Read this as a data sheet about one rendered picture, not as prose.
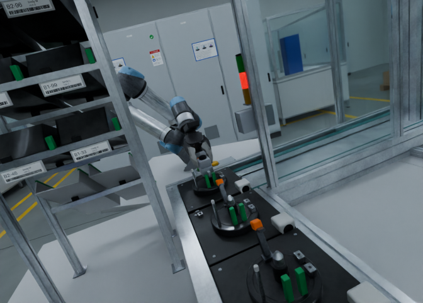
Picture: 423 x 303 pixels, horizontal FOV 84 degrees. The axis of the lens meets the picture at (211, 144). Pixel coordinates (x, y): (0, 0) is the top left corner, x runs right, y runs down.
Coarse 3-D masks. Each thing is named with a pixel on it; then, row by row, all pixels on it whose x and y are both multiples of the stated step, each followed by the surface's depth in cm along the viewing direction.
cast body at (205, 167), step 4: (200, 156) 89; (204, 156) 88; (200, 160) 88; (204, 160) 87; (208, 160) 87; (200, 164) 86; (204, 164) 87; (208, 164) 87; (200, 168) 88; (204, 168) 87; (208, 168) 87; (212, 168) 87; (200, 172) 91; (204, 172) 87; (208, 172) 85; (204, 176) 87
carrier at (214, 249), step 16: (256, 192) 79; (208, 208) 78; (224, 208) 72; (240, 208) 62; (256, 208) 68; (272, 208) 69; (192, 224) 74; (208, 224) 69; (224, 224) 64; (240, 224) 63; (272, 224) 63; (288, 224) 59; (208, 240) 63; (224, 240) 62; (240, 240) 60; (256, 240) 59; (208, 256) 57; (224, 256) 56
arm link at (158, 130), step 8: (128, 104) 115; (136, 112) 113; (136, 120) 112; (144, 120) 112; (152, 120) 112; (144, 128) 112; (152, 128) 111; (160, 128) 110; (168, 128) 112; (176, 128) 111; (160, 136) 110; (168, 136) 109; (176, 136) 109; (184, 136) 110; (168, 144) 109; (176, 144) 109; (176, 152) 110
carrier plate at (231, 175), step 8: (224, 168) 105; (200, 176) 103; (232, 176) 95; (184, 184) 100; (192, 184) 98; (232, 184) 89; (184, 192) 93; (192, 192) 91; (232, 192) 83; (240, 192) 83; (184, 200) 86; (192, 200) 85; (200, 200) 84; (208, 200) 82; (216, 200) 81; (192, 208) 80; (200, 208) 80
